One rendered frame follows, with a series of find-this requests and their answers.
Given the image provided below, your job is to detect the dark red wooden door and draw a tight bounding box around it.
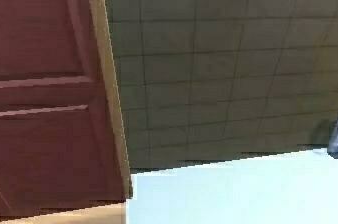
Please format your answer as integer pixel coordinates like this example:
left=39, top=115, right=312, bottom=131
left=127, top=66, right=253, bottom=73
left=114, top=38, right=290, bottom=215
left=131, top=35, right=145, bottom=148
left=0, top=0, right=134, bottom=221

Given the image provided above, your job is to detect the pale blue kitchen worktop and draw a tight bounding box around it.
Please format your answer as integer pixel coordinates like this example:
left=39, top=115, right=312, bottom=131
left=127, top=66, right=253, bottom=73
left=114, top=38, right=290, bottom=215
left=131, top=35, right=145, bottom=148
left=125, top=147, right=338, bottom=224

